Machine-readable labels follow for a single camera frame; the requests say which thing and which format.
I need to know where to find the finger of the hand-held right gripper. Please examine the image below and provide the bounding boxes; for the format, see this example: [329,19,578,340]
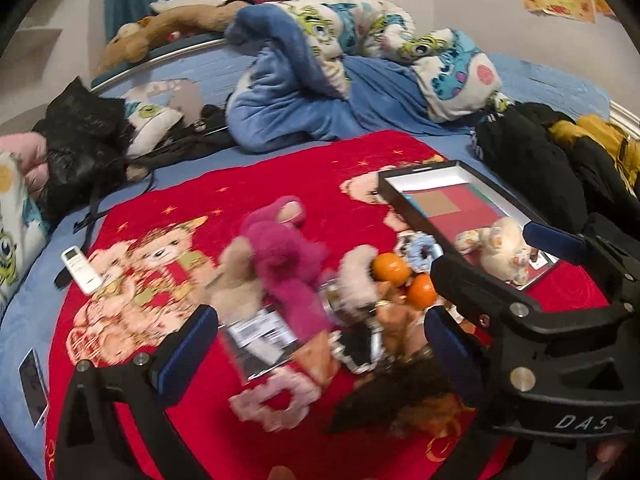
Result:
[430,255,627,402]
[523,221,640,308]

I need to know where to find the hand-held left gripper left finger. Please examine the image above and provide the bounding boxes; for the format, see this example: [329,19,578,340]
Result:
[54,304,219,480]

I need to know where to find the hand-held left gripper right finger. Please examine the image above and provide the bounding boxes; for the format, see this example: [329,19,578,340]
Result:
[424,305,503,428]

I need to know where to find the brown fuzzy hair clip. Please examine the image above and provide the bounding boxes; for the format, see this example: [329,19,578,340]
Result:
[327,357,453,436]

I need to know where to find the pink crochet scrunchie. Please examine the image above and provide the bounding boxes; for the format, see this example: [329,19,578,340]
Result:
[229,370,323,433]

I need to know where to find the black shallow box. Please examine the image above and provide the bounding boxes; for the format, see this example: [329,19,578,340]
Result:
[376,160,562,292]

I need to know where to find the person's right hand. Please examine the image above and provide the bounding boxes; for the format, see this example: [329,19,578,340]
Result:
[596,440,631,467]

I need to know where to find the white plush toy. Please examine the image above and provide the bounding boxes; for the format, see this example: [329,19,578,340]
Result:
[456,216,532,281]

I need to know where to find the orange mandarin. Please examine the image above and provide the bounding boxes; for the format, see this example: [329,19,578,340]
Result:
[406,274,438,308]
[371,252,413,288]

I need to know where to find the blue crochet scrunchie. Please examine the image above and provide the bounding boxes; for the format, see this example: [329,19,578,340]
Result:
[395,232,443,267]

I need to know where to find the black flat packet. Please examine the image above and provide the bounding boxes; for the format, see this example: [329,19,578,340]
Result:
[219,307,303,382]

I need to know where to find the black jacket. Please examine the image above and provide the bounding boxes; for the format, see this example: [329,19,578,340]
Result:
[470,102,640,243]

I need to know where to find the beige plush toy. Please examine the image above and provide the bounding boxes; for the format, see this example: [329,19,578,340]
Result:
[209,236,267,322]

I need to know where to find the yellow jacket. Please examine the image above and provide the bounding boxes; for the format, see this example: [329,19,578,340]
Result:
[547,114,640,188]

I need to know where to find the cream fuzzy hair clip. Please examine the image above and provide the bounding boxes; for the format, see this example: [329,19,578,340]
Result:
[320,245,382,328]

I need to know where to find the magenta plush bear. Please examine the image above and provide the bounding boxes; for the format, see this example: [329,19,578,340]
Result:
[239,195,333,337]

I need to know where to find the white remote control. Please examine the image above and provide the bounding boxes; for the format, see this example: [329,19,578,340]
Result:
[61,245,104,296]

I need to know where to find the smartphone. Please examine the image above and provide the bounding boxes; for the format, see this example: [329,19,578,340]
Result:
[18,349,50,429]

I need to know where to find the large cartoon-print pillow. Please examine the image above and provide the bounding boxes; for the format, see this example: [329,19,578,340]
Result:
[0,152,51,306]

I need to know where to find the red bear-print blanket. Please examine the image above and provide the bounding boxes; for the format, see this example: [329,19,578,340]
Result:
[44,130,611,480]

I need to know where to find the black clothes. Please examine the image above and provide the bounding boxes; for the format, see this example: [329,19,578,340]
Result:
[127,104,236,181]

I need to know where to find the small cartoon-print pillow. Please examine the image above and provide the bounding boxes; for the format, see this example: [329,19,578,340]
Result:
[122,79,203,157]

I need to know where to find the black plastic bag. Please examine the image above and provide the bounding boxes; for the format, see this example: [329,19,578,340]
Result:
[32,76,133,221]

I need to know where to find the pink cloth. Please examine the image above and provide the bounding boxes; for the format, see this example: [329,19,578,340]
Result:
[0,132,51,196]

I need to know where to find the blue cartoon-print quilt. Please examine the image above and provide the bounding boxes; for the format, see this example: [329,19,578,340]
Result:
[222,0,503,155]

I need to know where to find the blue bed sheet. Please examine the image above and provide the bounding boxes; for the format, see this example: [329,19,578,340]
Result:
[0,34,640,480]

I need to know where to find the brown plush dog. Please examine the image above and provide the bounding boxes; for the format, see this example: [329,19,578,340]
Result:
[95,0,251,76]

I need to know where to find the white plush animal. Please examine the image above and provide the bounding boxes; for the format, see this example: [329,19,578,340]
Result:
[149,0,236,15]

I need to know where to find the black strap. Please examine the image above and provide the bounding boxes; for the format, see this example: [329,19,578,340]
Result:
[54,160,156,292]

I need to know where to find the white bed frame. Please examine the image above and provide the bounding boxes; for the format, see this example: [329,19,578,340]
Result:
[90,34,640,128]

